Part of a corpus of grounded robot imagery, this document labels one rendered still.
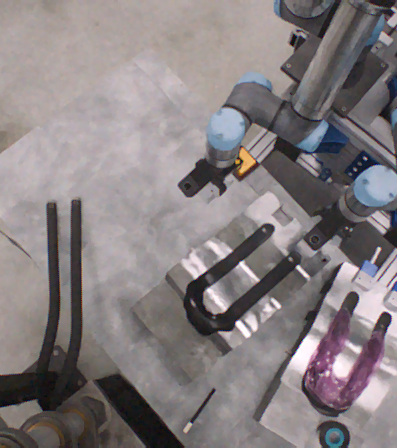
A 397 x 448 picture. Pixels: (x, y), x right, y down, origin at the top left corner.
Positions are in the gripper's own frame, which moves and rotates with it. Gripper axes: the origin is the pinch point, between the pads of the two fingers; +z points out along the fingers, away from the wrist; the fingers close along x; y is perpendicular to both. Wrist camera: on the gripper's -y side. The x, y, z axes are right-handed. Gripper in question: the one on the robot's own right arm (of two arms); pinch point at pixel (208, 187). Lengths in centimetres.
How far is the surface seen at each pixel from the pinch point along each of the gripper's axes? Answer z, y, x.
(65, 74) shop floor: 95, 11, 112
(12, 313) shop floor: 95, -77, 32
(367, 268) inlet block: 8.1, 20.8, -44.7
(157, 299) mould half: 9.0, -28.8, -13.1
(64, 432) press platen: -34, -59, -25
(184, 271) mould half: 1.5, -19.3, -12.9
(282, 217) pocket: 8.8, 12.6, -18.2
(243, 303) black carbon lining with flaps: 4.2, -12.7, -28.9
